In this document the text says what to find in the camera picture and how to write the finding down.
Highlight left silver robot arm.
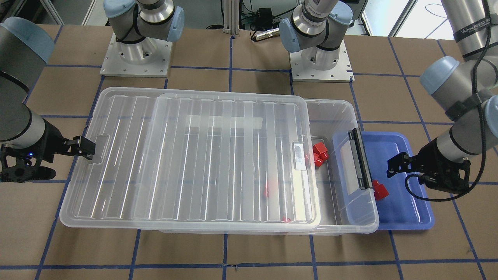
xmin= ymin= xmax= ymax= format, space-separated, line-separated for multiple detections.
xmin=279 ymin=0 xmax=497 ymax=182

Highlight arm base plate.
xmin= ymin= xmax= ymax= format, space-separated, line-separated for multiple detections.
xmin=100 ymin=34 xmax=173 ymax=78
xmin=289 ymin=40 xmax=355 ymax=83

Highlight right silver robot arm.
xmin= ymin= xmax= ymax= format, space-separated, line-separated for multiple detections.
xmin=1 ymin=0 xmax=185 ymax=166

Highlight black box latch handle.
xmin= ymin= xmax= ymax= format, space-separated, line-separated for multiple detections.
xmin=347 ymin=128 xmax=373 ymax=190

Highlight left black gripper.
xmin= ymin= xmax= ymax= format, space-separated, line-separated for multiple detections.
xmin=387 ymin=141 xmax=455 ymax=178

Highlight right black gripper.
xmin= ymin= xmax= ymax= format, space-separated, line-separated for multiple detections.
xmin=35 ymin=121 xmax=96 ymax=163

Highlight clear plastic storage box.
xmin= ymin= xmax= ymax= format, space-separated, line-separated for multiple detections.
xmin=128 ymin=99 xmax=380 ymax=236

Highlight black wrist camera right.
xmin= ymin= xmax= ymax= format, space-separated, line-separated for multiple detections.
xmin=1 ymin=145 xmax=56 ymax=183

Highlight blue plastic tray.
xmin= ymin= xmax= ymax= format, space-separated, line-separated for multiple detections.
xmin=362 ymin=131 xmax=435 ymax=230

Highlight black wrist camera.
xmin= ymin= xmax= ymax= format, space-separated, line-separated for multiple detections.
xmin=422 ymin=161 xmax=471 ymax=195
xmin=1 ymin=145 xmax=56 ymax=183

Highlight clear plastic box lid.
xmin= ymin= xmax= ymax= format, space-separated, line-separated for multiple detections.
xmin=60 ymin=87 xmax=321 ymax=234

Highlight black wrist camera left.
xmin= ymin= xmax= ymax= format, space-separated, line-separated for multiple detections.
xmin=422 ymin=161 xmax=471 ymax=195

